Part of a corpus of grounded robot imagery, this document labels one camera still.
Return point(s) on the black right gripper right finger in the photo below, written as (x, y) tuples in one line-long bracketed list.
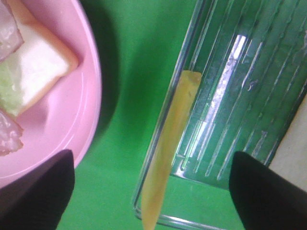
[(263, 199)]

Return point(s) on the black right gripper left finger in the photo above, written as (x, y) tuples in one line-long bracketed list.
[(37, 200)]

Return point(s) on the green lettuce leaf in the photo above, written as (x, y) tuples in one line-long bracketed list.
[(11, 93)]

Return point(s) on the toy bread slice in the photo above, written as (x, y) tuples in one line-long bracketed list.
[(44, 58), (290, 160)]

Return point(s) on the toy bacon strip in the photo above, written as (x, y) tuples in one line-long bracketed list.
[(10, 134), (10, 35)]

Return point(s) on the pink round plate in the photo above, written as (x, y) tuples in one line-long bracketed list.
[(67, 116)]

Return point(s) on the yellow toy cheese slice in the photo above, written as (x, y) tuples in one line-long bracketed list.
[(154, 186)]

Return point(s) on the right clear plastic tray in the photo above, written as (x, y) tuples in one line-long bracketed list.
[(252, 55)]

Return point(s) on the green tablecloth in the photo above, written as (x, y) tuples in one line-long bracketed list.
[(138, 43)]

